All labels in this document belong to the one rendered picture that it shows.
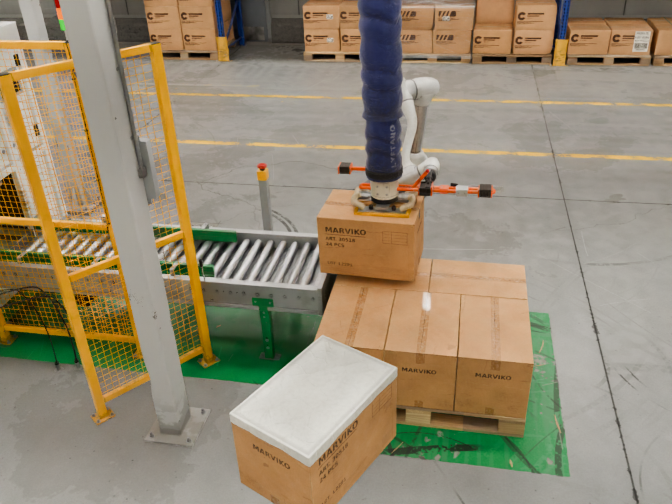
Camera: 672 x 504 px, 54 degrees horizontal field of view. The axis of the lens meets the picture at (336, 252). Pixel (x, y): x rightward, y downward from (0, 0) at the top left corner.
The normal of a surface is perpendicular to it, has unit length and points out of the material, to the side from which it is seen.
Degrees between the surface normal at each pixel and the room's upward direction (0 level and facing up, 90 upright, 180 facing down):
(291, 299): 90
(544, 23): 91
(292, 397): 0
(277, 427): 0
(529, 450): 0
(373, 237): 90
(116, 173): 90
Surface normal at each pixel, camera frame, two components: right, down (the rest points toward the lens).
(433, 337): -0.04, -0.86
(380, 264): -0.25, 0.50
